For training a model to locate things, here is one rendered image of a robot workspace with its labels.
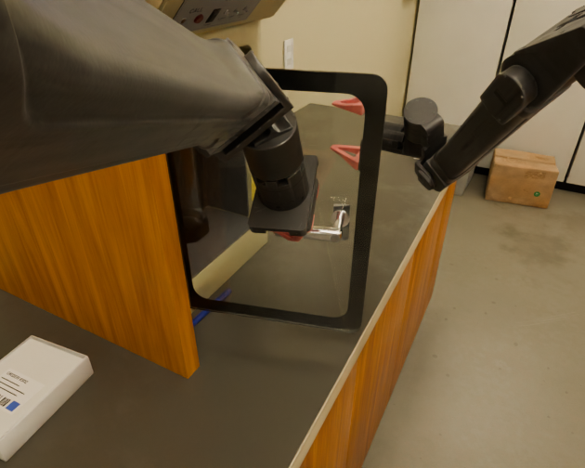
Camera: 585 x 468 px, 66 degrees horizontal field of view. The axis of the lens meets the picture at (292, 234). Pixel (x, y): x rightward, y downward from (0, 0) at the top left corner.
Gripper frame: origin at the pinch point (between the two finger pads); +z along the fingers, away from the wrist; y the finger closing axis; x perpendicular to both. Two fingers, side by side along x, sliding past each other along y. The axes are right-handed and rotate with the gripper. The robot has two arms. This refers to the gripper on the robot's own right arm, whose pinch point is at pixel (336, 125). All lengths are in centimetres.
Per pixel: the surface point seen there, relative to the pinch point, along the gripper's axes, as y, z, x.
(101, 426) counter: -19, 8, 64
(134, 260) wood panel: 0.1, 9.4, 48.9
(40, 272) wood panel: -12, 33, 50
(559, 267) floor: -137, -79, -149
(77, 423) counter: -19, 11, 65
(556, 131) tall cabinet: -108, -62, -258
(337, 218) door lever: 4.9, -14.4, 34.1
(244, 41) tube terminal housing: 18.3, 12.6, 11.8
